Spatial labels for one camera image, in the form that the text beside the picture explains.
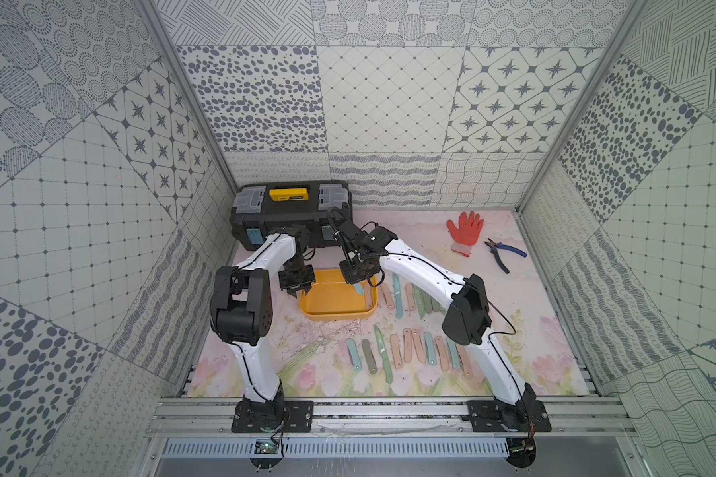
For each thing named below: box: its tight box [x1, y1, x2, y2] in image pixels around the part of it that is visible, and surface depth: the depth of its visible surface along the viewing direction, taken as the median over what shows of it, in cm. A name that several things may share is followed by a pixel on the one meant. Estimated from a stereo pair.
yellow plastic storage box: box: [299, 268, 379, 320], surface depth 95 cm
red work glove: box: [446, 211, 485, 258], surface depth 116 cm
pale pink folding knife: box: [379, 282, 395, 311], surface depth 98 cm
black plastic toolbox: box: [229, 179, 353, 251], surface depth 100 cm
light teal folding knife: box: [345, 337, 363, 372], surface depth 86 cm
